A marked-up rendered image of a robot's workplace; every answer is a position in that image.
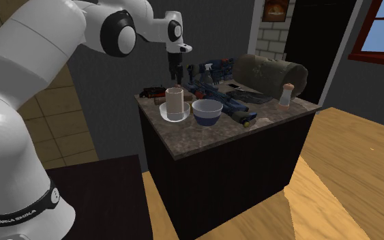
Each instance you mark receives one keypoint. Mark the dark doorway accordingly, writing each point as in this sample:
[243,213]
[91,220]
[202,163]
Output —
[314,46]

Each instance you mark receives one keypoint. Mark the blue and white bowl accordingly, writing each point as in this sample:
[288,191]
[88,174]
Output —
[207,113]

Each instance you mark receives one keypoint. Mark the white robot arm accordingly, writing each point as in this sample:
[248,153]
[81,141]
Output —
[18,99]

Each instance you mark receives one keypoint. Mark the white smartphone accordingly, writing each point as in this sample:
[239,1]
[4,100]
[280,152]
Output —
[234,86]

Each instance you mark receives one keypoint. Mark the black and red box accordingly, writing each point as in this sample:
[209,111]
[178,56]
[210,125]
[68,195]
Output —
[151,92]

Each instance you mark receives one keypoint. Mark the blue toy rifle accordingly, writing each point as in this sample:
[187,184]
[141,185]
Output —
[225,99]

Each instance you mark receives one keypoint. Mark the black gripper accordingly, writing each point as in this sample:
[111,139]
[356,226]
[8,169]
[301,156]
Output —
[175,64]

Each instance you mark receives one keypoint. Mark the dark folded cloth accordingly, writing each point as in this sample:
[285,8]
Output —
[250,97]

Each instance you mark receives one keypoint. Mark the beige cylindrical cup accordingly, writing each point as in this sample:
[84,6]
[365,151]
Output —
[174,101]

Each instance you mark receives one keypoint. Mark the framed orange wall picture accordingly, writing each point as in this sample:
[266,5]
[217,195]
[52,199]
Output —
[275,10]

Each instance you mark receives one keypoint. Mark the dark robot stand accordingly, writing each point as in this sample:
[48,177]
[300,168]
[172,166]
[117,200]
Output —
[111,199]

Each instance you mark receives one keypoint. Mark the large olive cylinder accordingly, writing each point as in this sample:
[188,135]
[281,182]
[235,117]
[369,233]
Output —
[269,76]

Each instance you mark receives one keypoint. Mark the white glass bowl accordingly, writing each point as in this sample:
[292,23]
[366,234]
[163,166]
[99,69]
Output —
[175,114]

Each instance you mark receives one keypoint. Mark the red framed window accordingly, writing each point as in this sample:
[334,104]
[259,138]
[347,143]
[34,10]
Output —
[379,31]

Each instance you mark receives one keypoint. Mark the white pepper mill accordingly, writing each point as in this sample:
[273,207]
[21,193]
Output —
[285,97]

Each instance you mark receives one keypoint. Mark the dark cabinet with stone top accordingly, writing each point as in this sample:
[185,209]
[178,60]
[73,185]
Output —
[225,172]

